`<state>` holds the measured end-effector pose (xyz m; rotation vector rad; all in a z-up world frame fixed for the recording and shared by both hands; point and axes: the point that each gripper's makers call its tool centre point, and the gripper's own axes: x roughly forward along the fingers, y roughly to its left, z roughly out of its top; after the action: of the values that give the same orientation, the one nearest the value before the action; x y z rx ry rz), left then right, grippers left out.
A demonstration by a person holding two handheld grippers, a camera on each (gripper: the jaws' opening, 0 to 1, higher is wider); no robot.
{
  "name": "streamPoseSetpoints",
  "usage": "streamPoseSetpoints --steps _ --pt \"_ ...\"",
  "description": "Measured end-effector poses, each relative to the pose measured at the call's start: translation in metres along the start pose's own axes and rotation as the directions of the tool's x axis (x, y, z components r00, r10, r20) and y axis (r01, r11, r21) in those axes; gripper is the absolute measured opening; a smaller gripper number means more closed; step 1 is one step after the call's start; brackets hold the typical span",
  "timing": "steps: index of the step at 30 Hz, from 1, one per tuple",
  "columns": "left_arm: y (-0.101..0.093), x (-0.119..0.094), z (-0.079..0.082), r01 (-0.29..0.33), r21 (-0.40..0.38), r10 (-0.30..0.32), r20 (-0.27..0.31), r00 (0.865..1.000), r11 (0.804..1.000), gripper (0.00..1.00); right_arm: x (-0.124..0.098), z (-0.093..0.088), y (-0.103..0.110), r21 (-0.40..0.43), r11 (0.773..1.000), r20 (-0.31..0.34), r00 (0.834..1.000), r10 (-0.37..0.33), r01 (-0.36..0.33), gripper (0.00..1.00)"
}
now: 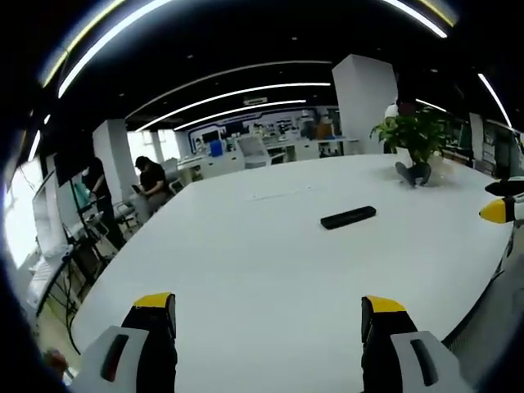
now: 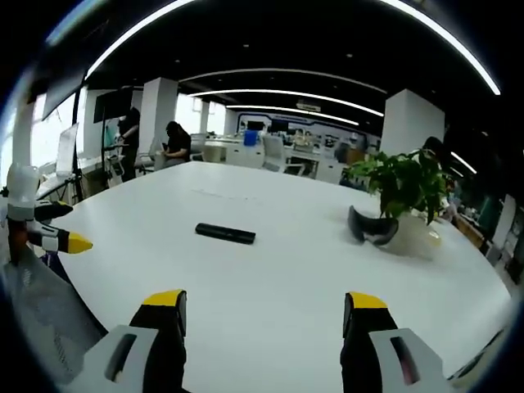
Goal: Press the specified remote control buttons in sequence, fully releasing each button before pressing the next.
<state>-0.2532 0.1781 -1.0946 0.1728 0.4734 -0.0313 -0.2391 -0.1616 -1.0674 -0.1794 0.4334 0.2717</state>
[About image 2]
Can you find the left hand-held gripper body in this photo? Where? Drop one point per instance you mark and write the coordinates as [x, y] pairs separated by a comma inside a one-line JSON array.
[[20, 192]]

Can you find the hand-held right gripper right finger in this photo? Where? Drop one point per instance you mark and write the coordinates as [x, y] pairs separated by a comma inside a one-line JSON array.
[[393, 352]]

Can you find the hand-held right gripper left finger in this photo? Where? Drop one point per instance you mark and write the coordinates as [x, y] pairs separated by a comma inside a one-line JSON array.
[[135, 352]]

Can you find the black remote control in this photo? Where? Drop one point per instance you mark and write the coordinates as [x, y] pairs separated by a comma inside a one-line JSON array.
[[225, 233]]

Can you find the black tripod stand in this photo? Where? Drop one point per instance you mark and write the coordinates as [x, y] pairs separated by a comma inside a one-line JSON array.
[[75, 163]]

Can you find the grey mesh office chair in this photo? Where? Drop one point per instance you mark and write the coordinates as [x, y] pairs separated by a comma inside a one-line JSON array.
[[37, 311]]

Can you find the white office chair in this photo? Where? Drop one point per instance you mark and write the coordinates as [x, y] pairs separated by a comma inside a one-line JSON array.
[[275, 153], [116, 163]]

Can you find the black monitor on stand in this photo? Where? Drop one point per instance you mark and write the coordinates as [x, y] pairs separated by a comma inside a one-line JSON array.
[[112, 105]]

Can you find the black headset goggles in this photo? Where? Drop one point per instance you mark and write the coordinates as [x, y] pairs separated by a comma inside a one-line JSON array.
[[370, 229]]

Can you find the green potted plant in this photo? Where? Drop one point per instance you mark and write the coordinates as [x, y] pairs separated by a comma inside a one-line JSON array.
[[403, 192]]

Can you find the blue storage bin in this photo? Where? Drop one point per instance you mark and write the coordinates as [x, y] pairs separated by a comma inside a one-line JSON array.
[[251, 137]]

